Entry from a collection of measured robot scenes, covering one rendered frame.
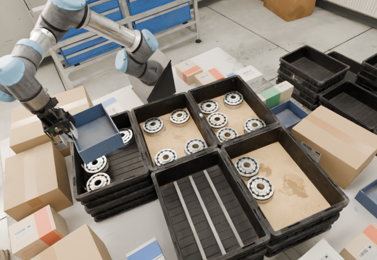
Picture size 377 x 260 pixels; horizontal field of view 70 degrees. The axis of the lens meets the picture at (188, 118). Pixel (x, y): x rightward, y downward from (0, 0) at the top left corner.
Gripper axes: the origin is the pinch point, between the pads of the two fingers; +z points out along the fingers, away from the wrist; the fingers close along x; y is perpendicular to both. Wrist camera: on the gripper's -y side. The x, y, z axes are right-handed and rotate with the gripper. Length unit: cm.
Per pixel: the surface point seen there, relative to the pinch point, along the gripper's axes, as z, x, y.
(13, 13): 41, -29, -280
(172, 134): 33.8, 34.7, -5.1
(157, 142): 32.8, 26.5, -4.5
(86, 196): 19.0, -7.9, 11.5
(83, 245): 20.7, -14.5, 27.4
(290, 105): 51, 100, 7
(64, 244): 20.0, -20.1, 23.7
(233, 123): 37, 63, 6
